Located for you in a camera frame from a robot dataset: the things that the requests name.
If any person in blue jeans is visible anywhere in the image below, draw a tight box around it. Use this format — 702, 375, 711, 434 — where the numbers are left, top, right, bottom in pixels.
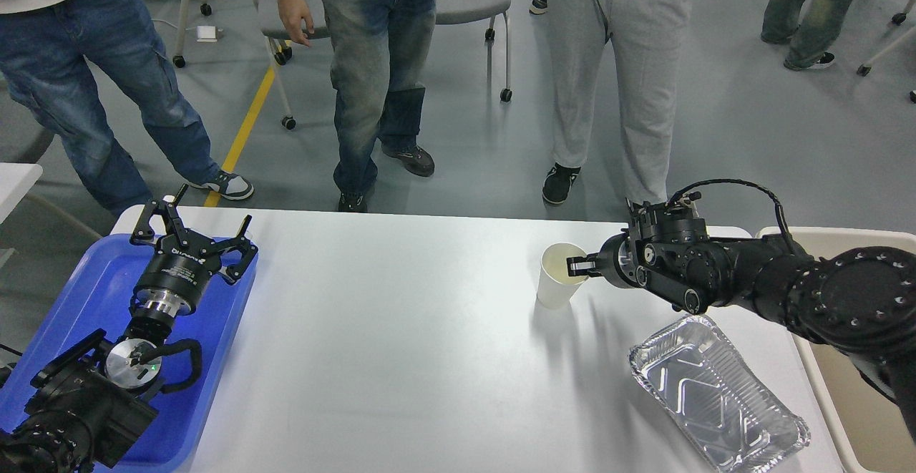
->
1, 0, 254, 215

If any blue plastic tray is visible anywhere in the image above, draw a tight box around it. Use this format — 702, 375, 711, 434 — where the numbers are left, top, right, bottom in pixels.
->
1, 234, 258, 472

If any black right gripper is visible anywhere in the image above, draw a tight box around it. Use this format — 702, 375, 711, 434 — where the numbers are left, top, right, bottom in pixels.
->
567, 233, 642, 288

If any beige plastic bin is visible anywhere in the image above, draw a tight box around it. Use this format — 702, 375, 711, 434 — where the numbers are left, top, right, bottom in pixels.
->
791, 226, 915, 472

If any white floor socket box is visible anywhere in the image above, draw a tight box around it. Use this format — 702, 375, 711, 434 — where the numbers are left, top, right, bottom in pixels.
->
195, 25, 220, 43

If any white side table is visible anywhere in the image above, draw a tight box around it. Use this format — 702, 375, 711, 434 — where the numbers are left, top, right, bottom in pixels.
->
0, 162, 43, 224

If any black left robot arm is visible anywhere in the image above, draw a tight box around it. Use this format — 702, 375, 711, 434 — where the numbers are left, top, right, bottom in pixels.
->
2, 190, 258, 472

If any white chair leg right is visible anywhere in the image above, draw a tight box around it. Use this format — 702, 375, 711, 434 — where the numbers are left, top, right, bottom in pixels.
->
856, 0, 916, 104

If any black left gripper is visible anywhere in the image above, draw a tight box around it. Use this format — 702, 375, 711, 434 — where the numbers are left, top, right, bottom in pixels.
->
130, 184, 260, 315

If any aluminium foil tray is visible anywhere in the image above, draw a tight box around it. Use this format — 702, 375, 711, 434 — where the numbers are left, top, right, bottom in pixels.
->
629, 314, 810, 472

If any person in faded jeans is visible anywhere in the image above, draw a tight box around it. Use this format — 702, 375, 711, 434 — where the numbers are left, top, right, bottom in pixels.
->
322, 0, 437, 213

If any white paper cup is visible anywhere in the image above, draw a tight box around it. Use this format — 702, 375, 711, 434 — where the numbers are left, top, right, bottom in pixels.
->
537, 243, 588, 309

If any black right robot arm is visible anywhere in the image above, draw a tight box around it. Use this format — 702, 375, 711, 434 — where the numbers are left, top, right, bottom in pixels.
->
566, 183, 915, 433

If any person in grey sweatpants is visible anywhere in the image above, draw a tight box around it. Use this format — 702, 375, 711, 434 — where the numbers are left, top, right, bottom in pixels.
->
542, 0, 693, 205

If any person in olive trousers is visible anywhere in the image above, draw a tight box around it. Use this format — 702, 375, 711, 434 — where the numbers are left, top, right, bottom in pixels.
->
760, 0, 852, 71

